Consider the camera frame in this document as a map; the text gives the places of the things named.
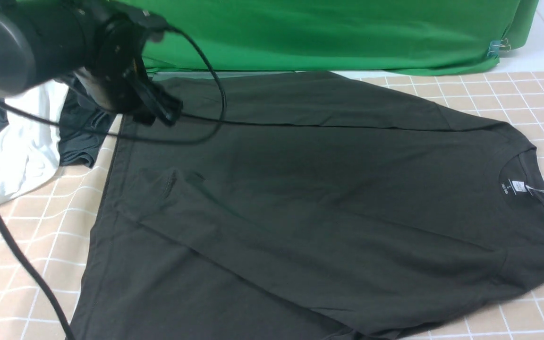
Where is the green backdrop cloth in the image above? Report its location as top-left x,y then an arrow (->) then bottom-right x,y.
111,0 -> 540,77

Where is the white crumpled shirt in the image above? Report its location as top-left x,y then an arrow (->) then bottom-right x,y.
0,80 -> 68,205

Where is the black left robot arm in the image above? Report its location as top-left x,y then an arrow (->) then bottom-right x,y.
0,0 -> 183,126

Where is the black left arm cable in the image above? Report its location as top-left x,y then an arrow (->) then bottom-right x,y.
0,26 -> 227,340

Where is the dark gray long-sleeve shirt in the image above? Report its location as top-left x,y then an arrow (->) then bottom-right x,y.
71,72 -> 544,340

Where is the beige grid tablecloth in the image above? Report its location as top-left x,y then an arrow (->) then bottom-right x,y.
0,72 -> 544,340

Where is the dark teal crumpled shirt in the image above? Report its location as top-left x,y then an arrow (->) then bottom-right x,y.
58,78 -> 115,168

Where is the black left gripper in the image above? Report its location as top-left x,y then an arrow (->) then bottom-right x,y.
74,10 -> 184,127

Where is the metal binder clip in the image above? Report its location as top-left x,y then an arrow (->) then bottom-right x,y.
486,38 -> 512,58

